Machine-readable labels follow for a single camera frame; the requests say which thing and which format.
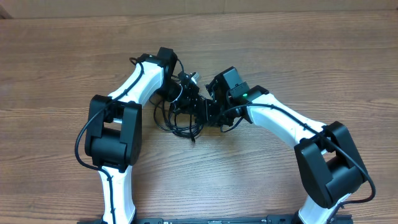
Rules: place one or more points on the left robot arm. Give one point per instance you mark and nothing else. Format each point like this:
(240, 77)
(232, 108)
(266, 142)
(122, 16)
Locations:
(114, 127)

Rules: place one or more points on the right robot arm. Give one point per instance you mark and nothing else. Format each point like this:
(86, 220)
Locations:
(330, 166)

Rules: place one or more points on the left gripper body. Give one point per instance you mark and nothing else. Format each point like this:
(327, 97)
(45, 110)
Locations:
(186, 98)

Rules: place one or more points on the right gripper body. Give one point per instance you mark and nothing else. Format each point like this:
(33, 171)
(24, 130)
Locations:
(214, 112)

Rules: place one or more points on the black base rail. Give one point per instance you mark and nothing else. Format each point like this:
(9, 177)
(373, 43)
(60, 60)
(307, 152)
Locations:
(270, 219)

